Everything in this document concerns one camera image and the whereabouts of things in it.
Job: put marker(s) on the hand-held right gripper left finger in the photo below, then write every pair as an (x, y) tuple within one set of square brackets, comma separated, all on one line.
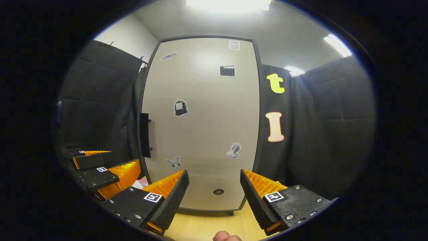
[(172, 201)]

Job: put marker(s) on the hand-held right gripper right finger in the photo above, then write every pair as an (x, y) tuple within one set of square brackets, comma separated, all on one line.
[(254, 201)]

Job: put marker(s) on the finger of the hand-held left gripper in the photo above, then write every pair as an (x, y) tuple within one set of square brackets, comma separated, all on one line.
[(100, 179), (95, 162)]

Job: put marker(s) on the small ceiling light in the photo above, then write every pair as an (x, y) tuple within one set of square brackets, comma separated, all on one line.
[(294, 71)]

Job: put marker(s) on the large ceiling light panel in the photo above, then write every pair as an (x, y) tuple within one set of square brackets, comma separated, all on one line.
[(229, 4)]

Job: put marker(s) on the pink white paper card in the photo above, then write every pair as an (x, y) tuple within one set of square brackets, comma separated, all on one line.
[(141, 182)]

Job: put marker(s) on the long ceiling light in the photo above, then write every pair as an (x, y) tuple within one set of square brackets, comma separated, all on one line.
[(337, 45)]

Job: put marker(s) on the black backdrop cloth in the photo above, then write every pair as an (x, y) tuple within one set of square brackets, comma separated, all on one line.
[(334, 134)]

